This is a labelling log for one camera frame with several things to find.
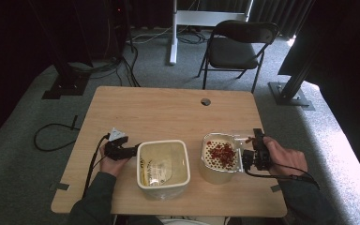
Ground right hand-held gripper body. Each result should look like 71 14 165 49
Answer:
248 127 276 172

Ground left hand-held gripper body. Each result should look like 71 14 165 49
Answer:
103 127 139 162

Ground white perforated strainer basket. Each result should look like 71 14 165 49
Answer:
200 132 246 173

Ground cream square plastic container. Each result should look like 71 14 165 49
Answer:
136 139 191 201

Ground person's left hand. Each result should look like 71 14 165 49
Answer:
98 144 131 178

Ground person's right hand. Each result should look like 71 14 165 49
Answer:
262 136 309 177

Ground clear crumpled plastic bag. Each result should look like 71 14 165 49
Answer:
218 126 256 148

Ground pile of red berries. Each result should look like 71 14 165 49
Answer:
206 141 238 170

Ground clear printed plastic bag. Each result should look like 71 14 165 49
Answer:
140 156 174 187

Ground cream round outer pot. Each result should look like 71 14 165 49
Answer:
198 156 243 186

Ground black metal stand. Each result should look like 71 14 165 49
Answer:
267 0 323 112
27 0 92 100

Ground white rounded object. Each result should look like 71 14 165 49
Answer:
159 218 209 225

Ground black folding chair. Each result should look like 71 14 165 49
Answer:
196 19 280 95

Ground dark curtain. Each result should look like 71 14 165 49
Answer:
248 0 315 39

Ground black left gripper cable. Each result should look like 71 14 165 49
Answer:
82 133 112 199

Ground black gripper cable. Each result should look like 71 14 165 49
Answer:
82 133 112 199
244 162 322 190

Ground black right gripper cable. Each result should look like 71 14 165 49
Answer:
244 162 322 190

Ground black floor cable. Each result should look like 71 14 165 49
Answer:
33 114 83 153

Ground bundle of black cables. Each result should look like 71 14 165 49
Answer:
68 43 143 88

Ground white floor cables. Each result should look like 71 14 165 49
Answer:
127 25 208 45

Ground white desk frame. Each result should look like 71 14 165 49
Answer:
168 0 255 66

